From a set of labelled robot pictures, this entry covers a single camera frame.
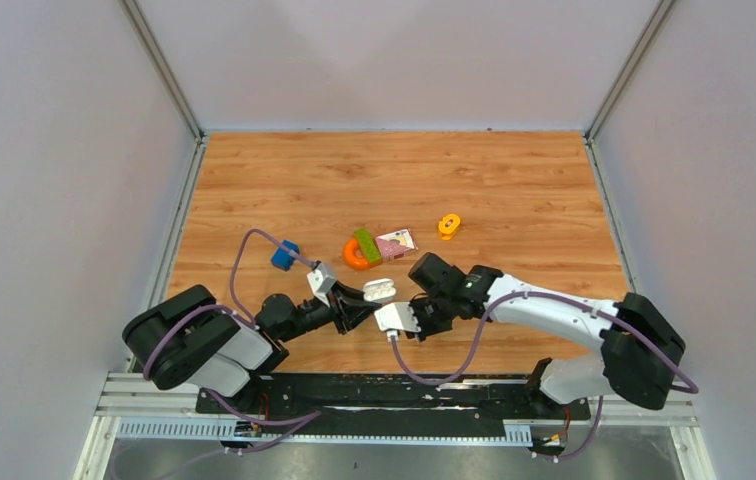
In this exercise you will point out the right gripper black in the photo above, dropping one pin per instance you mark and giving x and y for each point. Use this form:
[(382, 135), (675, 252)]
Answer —
[(425, 332)]

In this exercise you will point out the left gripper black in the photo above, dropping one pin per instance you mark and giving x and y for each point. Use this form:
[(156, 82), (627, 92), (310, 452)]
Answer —
[(355, 309)]

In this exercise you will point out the white earbud charging case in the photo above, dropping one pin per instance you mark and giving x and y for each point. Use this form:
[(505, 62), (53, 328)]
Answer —
[(380, 291)]

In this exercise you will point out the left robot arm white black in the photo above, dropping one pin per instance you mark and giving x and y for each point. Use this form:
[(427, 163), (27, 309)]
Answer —
[(192, 339)]

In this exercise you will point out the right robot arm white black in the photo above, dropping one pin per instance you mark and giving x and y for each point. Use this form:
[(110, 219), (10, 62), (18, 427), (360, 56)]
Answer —
[(633, 351)]

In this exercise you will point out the green toy block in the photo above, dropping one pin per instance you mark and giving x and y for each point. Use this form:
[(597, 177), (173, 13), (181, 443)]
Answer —
[(368, 247)]

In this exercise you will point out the pink patterned card box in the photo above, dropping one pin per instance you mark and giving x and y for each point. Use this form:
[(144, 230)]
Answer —
[(395, 244)]

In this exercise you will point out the blue toy block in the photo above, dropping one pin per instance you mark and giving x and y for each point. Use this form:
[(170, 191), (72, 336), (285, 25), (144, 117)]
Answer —
[(282, 259)]

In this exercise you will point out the yellow traffic light toy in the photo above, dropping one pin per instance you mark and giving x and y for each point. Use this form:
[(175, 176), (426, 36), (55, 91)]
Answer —
[(448, 226)]

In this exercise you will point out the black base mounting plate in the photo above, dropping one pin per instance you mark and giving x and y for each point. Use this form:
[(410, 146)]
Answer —
[(393, 404)]

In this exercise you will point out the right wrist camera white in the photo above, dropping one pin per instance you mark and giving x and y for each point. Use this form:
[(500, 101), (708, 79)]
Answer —
[(395, 318)]

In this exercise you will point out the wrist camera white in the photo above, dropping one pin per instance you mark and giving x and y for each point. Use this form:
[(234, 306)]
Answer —
[(321, 280), (395, 318)]

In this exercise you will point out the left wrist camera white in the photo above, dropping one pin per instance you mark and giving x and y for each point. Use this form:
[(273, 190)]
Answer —
[(321, 280)]

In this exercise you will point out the orange ring toy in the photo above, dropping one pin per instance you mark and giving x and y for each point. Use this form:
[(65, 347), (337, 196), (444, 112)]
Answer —
[(352, 257)]

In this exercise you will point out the white slotted cable duct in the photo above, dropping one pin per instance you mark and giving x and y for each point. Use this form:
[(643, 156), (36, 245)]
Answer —
[(139, 428)]

